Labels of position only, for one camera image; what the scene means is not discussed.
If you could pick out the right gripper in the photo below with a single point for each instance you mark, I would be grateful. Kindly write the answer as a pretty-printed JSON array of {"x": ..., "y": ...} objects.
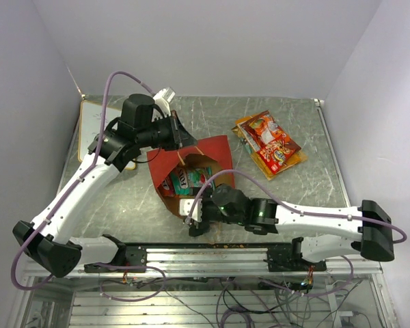
[{"x": 203, "y": 226}]

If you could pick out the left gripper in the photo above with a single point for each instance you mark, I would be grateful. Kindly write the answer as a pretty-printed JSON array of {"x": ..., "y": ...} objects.
[{"x": 178, "y": 133}]

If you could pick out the red paper bag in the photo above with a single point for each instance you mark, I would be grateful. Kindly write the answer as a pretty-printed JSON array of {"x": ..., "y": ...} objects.
[{"x": 211, "y": 152}]

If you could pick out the green white snack bag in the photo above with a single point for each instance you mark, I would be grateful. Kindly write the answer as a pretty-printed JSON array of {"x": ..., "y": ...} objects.
[{"x": 187, "y": 180}]

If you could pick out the orange pink fox's candy bag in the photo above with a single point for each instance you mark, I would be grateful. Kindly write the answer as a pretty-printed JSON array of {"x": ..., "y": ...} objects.
[{"x": 166, "y": 188}]

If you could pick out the brown teal chips bag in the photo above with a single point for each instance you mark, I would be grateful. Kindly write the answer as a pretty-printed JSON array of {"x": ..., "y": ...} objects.
[{"x": 248, "y": 142}]

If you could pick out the red doritos bag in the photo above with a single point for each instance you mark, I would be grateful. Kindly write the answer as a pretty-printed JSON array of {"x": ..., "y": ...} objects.
[{"x": 271, "y": 142}]

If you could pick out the orange white snack bag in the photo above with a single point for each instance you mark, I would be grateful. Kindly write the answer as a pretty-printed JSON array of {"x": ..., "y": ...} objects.
[{"x": 265, "y": 129}]

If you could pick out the red fritos snack bag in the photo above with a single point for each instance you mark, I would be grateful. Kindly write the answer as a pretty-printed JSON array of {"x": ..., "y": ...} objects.
[{"x": 276, "y": 153}]

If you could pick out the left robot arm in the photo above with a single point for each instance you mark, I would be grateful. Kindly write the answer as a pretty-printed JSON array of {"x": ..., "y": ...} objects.
[{"x": 145, "y": 121}]

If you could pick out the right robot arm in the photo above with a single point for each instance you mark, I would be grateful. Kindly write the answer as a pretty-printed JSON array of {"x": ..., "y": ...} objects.
[{"x": 331, "y": 232}]

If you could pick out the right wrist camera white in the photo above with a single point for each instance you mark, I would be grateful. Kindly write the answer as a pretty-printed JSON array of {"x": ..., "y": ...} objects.
[{"x": 188, "y": 212}]

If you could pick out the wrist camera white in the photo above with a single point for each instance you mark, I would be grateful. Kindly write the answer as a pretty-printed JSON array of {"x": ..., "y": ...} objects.
[
  {"x": 188, "y": 212},
  {"x": 163, "y": 98}
]

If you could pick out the aluminium frame rail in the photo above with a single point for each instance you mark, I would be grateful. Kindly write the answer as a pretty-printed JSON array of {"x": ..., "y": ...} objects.
[{"x": 216, "y": 263}]

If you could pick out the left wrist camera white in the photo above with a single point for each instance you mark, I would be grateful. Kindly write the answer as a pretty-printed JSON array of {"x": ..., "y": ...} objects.
[{"x": 163, "y": 98}]

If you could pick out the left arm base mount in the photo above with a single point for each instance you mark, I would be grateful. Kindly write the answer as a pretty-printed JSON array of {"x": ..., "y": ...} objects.
[{"x": 134, "y": 256}]

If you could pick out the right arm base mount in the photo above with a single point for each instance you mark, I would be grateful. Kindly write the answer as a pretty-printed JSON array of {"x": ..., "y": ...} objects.
[{"x": 280, "y": 258}]

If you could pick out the white board with yellow frame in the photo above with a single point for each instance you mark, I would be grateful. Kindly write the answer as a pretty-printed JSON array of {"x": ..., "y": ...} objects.
[{"x": 89, "y": 126}]

